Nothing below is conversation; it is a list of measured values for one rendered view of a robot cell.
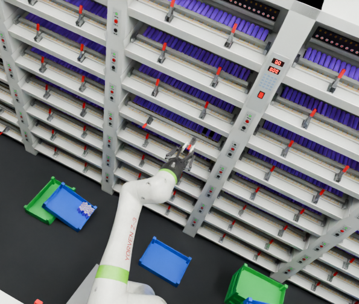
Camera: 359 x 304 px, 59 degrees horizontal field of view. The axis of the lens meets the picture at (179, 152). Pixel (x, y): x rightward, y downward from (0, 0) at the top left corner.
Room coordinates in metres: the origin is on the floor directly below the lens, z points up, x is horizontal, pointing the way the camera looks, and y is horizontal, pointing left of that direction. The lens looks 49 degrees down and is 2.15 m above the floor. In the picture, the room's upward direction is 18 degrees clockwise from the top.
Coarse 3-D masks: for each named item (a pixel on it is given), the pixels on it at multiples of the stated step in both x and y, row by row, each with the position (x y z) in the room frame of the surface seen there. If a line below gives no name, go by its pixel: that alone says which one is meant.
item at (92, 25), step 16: (16, 0) 1.35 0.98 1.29; (32, 0) 1.35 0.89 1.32; (48, 0) 1.40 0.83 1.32; (64, 0) 1.41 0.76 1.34; (80, 0) 1.43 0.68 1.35; (48, 16) 1.32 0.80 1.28; (64, 16) 1.33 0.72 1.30; (80, 16) 1.31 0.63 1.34; (96, 16) 1.35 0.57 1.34; (80, 32) 1.29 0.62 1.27; (96, 32) 1.29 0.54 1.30
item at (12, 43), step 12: (0, 0) 1.37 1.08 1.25; (0, 12) 1.38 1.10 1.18; (12, 12) 1.43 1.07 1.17; (0, 24) 1.38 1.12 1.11; (0, 48) 1.39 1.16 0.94; (12, 48) 1.38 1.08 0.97; (12, 60) 1.37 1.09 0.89; (24, 72) 1.43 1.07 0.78; (12, 84) 1.38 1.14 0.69; (12, 96) 1.39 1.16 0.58; (24, 96) 1.39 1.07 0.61; (24, 144) 1.39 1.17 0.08
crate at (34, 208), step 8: (48, 184) 1.14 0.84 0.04; (56, 184) 1.18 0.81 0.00; (40, 192) 1.06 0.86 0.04; (48, 192) 1.10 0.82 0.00; (32, 200) 0.98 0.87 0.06; (40, 200) 1.02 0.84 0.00; (24, 208) 0.90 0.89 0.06; (32, 208) 0.94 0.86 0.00; (40, 208) 0.96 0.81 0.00; (40, 216) 0.91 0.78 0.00; (48, 216) 0.93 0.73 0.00; (48, 224) 0.87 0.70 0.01
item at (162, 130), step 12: (132, 96) 1.36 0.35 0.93; (120, 108) 1.25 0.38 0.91; (144, 108) 1.30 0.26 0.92; (132, 120) 1.24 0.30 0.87; (144, 120) 1.23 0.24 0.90; (156, 132) 1.21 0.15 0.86; (168, 132) 1.20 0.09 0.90; (180, 132) 1.22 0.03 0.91; (180, 144) 1.18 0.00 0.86; (216, 156) 1.14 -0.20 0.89
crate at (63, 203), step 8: (64, 184) 1.11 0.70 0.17; (56, 192) 1.07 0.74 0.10; (64, 192) 1.09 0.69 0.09; (72, 192) 1.10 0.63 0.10; (48, 200) 0.99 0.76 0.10; (56, 200) 1.02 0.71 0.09; (64, 200) 1.04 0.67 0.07; (72, 200) 1.07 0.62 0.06; (80, 200) 1.09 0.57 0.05; (48, 208) 0.92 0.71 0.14; (56, 208) 0.97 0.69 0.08; (64, 208) 0.99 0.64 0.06; (72, 208) 1.02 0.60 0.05; (96, 208) 1.06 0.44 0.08; (56, 216) 0.91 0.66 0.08; (64, 216) 0.94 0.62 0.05; (72, 216) 0.97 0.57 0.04; (80, 216) 0.99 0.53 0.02; (72, 224) 0.91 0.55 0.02; (80, 224) 0.94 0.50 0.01
